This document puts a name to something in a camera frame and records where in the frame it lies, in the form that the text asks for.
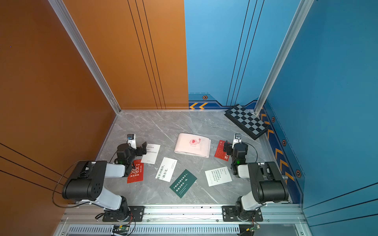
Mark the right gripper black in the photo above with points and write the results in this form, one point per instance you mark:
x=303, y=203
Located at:
x=229, y=148

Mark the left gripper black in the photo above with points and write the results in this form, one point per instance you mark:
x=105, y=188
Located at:
x=139, y=149

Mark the white card large chinese text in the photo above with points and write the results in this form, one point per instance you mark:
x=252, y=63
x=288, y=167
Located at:
x=166, y=169

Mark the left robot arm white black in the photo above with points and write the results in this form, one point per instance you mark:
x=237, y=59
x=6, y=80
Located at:
x=86, y=184

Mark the white card near left arm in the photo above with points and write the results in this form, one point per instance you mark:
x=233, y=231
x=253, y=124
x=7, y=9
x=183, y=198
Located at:
x=151, y=155

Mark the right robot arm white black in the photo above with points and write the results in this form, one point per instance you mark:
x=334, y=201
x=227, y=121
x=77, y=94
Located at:
x=267, y=185

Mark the red card right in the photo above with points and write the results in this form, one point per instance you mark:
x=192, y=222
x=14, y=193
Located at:
x=220, y=152

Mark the red card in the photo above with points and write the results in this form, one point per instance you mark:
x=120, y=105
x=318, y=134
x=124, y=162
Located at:
x=137, y=173
x=220, y=152

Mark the red card left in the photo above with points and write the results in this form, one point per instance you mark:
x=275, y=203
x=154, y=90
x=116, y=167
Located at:
x=137, y=173

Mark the white card small text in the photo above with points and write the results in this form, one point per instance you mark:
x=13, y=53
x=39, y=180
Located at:
x=218, y=176

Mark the black white checkerboard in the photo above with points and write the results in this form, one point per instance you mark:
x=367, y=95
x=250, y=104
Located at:
x=247, y=121

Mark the dark green card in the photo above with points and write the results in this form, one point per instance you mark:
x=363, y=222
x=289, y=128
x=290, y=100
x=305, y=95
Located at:
x=183, y=183

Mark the left circuit board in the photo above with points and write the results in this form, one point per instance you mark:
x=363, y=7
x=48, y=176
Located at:
x=120, y=230

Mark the circuit board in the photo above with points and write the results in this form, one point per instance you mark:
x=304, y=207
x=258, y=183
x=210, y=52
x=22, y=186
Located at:
x=120, y=230
x=252, y=229

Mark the right circuit board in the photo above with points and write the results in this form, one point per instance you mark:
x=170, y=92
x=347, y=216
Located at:
x=252, y=229

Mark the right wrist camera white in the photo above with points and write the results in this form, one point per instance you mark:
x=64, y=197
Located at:
x=237, y=139

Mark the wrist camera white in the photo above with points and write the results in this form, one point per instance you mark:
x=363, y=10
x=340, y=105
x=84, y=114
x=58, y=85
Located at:
x=237, y=139
x=131, y=140

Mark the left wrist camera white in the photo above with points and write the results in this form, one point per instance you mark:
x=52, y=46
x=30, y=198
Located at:
x=131, y=140

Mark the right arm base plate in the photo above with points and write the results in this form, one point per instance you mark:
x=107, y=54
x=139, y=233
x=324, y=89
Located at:
x=232, y=214

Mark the aluminium front rail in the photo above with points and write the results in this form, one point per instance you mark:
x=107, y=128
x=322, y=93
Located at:
x=215, y=214

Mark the right aluminium corner post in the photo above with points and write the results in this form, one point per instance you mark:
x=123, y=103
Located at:
x=289, y=39

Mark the aluminium corner post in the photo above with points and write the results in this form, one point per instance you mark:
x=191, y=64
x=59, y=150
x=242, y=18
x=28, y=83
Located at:
x=289, y=39
x=68, y=23

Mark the left aluminium corner post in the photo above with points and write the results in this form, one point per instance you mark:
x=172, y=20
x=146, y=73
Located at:
x=68, y=23

